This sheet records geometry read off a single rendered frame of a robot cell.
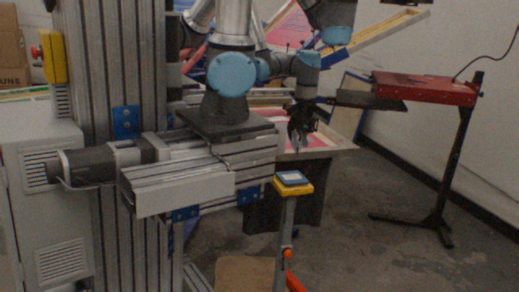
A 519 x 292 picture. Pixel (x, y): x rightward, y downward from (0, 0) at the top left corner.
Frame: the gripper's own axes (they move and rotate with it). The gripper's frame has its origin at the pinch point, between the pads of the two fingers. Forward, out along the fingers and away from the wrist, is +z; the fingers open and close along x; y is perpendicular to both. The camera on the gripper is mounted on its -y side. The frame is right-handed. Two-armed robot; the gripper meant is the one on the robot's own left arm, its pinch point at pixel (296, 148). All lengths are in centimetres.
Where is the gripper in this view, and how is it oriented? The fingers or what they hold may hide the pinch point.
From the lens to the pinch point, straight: 145.9
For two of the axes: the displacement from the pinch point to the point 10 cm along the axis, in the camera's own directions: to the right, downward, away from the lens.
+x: 9.4, -0.6, 3.3
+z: -0.7, 9.2, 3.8
